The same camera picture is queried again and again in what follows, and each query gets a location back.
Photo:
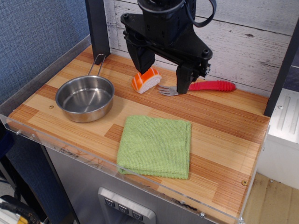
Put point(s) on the orange white salmon sushi piece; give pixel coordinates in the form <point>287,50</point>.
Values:
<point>143,82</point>

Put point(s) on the silver button control panel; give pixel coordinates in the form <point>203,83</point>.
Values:
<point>117,208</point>

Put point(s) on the black right frame post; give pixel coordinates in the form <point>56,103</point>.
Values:
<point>283,72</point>

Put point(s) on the black left frame post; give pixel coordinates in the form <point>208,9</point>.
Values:
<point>97,27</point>

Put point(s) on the folded green cloth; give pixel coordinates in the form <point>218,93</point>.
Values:
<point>155,146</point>

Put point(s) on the clear acrylic edge guard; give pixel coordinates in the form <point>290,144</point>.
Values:
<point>212,193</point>

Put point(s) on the fork with red handle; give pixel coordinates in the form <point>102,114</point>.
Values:
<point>207,85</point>

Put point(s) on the small stainless steel pan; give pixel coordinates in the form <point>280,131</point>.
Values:
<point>86,98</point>

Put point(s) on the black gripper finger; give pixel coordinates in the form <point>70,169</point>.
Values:
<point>186,74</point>
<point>142,57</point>

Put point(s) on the white grooved side unit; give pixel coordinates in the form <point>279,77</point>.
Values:
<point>279,159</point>

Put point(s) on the black frame post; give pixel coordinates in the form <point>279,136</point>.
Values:
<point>97,27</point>
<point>283,72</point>

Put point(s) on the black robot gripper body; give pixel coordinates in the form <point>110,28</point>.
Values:
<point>168,25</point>

